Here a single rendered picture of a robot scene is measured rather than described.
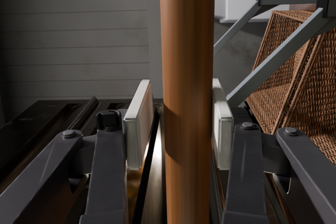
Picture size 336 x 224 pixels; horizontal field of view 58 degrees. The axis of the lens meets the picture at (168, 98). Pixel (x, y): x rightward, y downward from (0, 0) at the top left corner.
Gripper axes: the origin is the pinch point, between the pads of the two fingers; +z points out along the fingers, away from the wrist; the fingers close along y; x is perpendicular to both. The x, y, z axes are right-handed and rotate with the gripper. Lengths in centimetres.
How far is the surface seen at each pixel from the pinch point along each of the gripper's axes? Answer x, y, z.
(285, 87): -46, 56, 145
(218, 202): -16.2, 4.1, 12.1
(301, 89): -27, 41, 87
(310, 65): -19, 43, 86
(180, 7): 6.6, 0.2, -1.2
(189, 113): 0.7, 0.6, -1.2
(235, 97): -12.5, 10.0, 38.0
